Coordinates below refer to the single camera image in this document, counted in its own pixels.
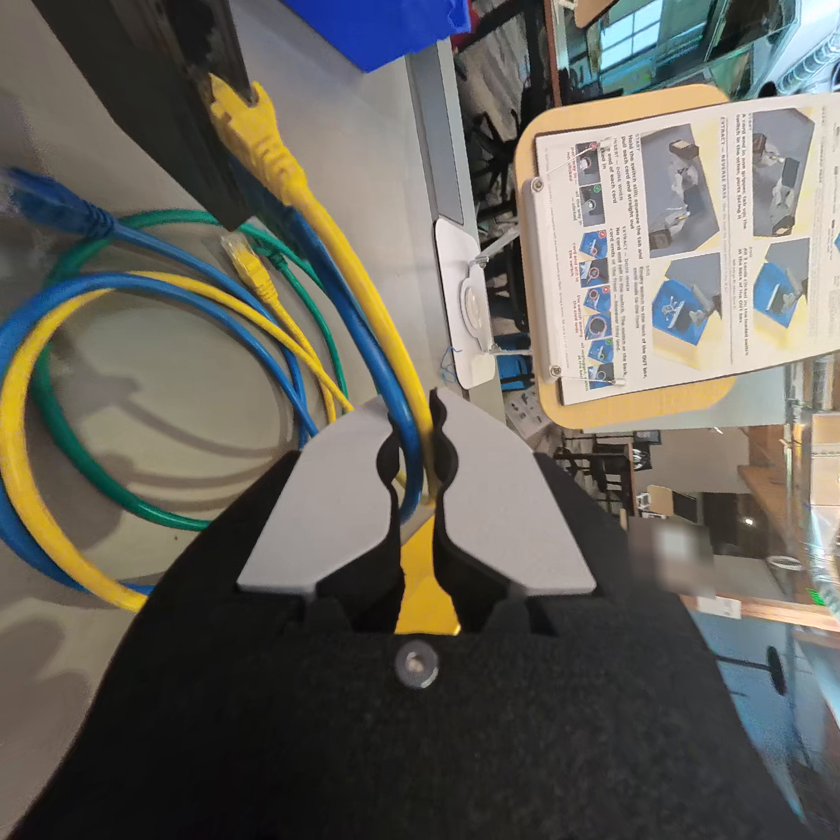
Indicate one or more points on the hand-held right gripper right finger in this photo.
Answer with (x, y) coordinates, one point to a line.
(512, 512)

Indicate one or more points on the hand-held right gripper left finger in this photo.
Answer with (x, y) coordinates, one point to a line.
(328, 505)

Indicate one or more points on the black network switch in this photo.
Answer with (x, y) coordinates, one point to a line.
(151, 79)

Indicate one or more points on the blue plastic bin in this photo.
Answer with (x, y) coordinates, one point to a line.
(380, 26)

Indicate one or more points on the blue thread scrap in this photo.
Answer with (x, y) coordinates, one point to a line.
(449, 364)

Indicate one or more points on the white tablet stand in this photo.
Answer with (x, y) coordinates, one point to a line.
(459, 262)

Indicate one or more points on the instruction sheet on wooden board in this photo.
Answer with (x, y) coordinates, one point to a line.
(689, 249)

